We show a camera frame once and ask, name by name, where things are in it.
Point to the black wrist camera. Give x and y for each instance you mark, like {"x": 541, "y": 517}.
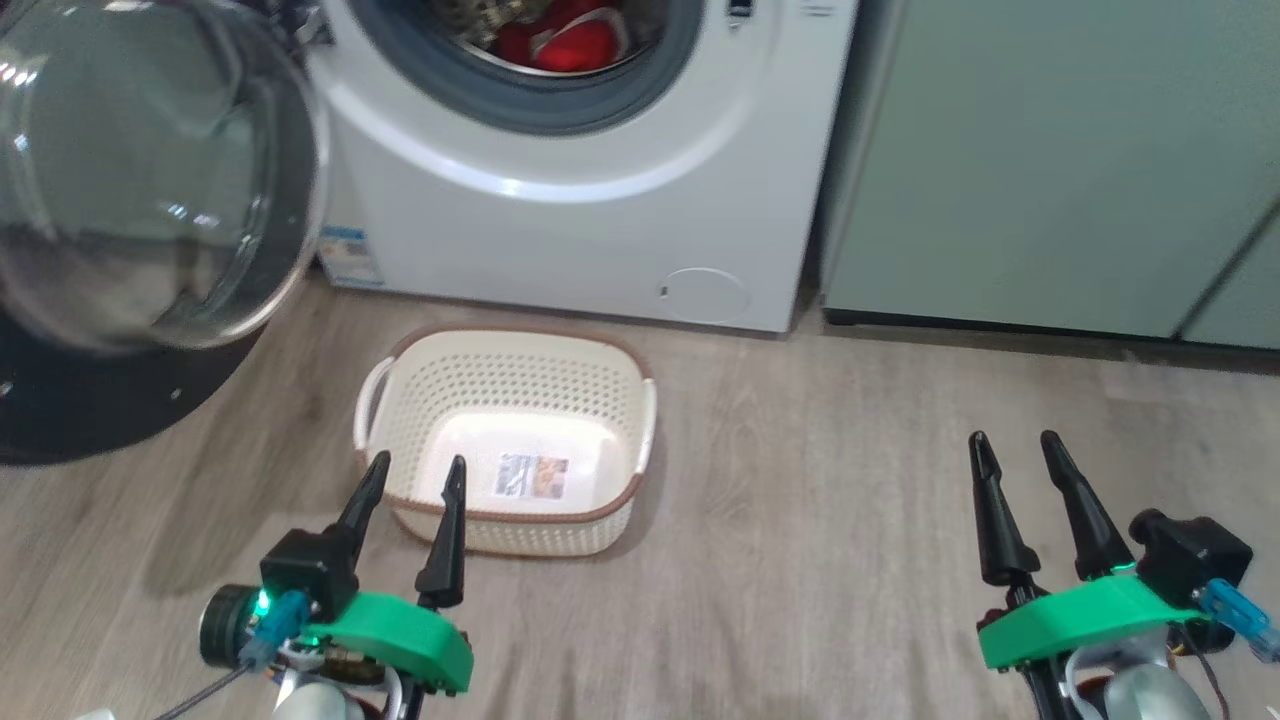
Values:
{"x": 305, "y": 565}
{"x": 1190, "y": 550}

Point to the red garment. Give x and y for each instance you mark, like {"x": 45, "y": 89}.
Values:
{"x": 580, "y": 50}

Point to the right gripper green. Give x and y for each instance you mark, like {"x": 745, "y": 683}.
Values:
{"x": 1080, "y": 615}

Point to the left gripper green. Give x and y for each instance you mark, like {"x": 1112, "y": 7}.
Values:
{"x": 410, "y": 635}

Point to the blue energy label sticker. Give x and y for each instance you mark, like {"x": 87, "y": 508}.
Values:
{"x": 352, "y": 258}

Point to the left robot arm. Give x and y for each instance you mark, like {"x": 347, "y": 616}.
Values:
{"x": 320, "y": 700}

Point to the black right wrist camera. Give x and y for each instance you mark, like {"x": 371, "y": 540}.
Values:
{"x": 1190, "y": 550}

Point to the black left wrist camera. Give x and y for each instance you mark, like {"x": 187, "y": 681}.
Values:
{"x": 305, "y": 565}

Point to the round white filter cover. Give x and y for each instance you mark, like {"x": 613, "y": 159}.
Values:
{"x": 705, "y": 296}

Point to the washing machine glass door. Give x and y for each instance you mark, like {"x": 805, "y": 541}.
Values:
{"x": 150, "y": 200}

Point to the rectangular printed paper label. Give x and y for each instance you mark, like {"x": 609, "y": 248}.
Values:
{"x": 532, "y": 476}

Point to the white front-load washing machine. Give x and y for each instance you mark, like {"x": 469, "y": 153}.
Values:
{"x": 600, "y": 250}

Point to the pale green cabinet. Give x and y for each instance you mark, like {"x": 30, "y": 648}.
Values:
{"x": 1000, "y": 150}

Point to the cream perforated laundry basket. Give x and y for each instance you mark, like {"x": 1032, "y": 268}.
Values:
{"x": 520, "y": 380}

